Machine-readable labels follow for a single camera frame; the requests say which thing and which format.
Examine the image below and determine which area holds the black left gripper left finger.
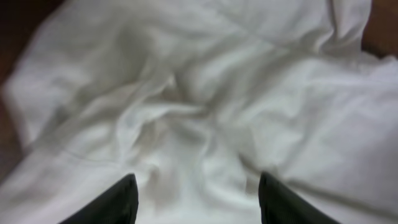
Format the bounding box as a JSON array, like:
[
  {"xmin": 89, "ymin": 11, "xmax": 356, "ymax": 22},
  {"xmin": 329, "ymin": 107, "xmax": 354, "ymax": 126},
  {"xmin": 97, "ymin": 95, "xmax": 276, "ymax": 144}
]
[{"xmin": 60, "ymin": 174, "xmax": 139, "ymax": 224}]

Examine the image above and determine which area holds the white t-shirt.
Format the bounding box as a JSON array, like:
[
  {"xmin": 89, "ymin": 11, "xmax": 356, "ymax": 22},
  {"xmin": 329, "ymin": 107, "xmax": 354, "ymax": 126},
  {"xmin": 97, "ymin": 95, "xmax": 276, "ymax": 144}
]
[{"xmin": 1, "ymin": 0, "xmax": 397, "ymax": 223}]

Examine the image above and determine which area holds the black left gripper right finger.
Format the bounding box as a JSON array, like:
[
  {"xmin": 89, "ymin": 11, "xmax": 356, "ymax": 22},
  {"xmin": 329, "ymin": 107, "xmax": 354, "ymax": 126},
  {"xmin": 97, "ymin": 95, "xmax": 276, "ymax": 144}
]
[{"xmin": 258, "ymin": 172, "xmax": 338, "ymax": 224}]

